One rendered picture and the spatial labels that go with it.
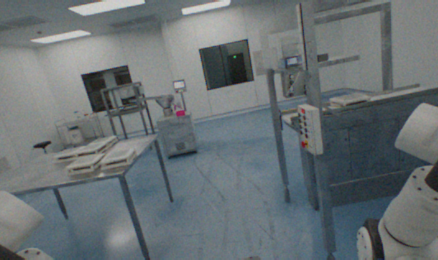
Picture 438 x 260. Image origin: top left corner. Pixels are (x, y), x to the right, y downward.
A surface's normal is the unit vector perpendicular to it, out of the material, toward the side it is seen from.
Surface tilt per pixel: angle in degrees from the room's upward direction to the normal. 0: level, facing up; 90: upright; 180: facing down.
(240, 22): 90
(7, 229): 88
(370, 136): 90
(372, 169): 90
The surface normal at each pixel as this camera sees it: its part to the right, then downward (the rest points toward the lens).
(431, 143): -0.76, 0.27
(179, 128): 0.06, 0.22
